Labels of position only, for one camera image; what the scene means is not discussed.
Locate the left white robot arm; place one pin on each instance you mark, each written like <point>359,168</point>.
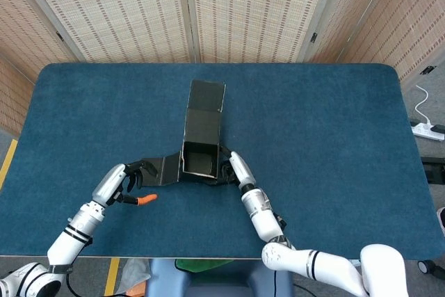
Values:
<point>69,241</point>

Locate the black equipment box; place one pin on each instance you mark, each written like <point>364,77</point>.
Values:
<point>434,172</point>

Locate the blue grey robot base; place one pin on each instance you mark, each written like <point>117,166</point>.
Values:
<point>236,281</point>

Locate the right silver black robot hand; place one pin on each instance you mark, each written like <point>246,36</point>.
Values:
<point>243,172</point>

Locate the black caster wheel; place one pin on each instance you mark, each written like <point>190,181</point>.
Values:
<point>425,266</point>

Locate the black power plug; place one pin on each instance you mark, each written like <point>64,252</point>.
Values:
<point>438,129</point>

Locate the green cloth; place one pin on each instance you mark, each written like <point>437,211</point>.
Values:
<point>201,265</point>

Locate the black screen hinge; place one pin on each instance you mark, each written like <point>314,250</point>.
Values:
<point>60,36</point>
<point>427,70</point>
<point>314,37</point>

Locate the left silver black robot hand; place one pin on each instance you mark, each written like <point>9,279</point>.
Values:
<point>107,185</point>

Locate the blue felt-covered table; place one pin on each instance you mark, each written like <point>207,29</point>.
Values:
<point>104,119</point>

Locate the yellow floor tape strip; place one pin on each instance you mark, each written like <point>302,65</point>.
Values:
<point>112,276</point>
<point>10,154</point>

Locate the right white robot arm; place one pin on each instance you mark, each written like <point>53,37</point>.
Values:
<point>264,220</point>

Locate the woven folding screen panel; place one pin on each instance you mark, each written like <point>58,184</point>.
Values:
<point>253,15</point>
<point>10,102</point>
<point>24,22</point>
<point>410,25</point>
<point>121,15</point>
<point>347,8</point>

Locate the orange object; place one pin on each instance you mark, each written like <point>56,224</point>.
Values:
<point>137,290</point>

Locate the black foldable cardboard box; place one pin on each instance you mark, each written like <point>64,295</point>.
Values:
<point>203,126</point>

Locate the clear plastic bag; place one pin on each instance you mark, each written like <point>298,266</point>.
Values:
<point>133,274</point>

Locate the white power strip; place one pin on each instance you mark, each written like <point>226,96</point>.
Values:
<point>427,132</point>

